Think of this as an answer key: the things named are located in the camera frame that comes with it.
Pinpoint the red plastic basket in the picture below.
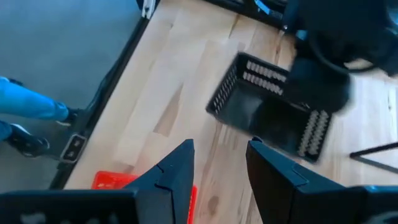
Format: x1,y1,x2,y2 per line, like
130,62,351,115
91,170,198,224

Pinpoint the black plastic basket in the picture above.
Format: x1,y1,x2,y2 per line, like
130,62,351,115
205,51,332,164

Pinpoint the person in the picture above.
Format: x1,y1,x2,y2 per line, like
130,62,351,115
0,76,81,158

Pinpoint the black table edge rail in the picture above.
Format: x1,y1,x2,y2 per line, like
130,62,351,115
49,0,161,191

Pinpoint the wooden shelf with black legs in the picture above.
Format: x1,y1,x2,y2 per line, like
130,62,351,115
349,141,398,175

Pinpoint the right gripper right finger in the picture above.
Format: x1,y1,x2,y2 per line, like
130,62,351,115
245,138,398,224

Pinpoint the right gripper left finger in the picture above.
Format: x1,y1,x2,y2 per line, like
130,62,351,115
0,139,195,224

